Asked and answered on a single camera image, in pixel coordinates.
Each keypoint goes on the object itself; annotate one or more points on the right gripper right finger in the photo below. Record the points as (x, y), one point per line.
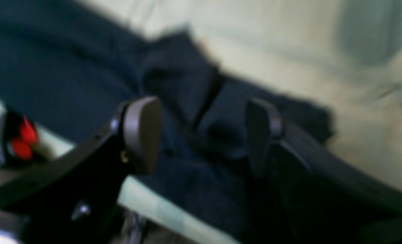
(325, 199)

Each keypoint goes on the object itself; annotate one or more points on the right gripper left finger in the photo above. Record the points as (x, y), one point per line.
(72, 199)

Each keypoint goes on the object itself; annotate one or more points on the black T-shirt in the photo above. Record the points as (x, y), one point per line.
(69, 68)

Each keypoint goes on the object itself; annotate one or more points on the blue orange bar clamp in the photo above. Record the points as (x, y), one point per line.
(18, 138)

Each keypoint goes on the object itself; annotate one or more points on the light green table cloth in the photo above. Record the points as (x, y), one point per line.
(344, 56)

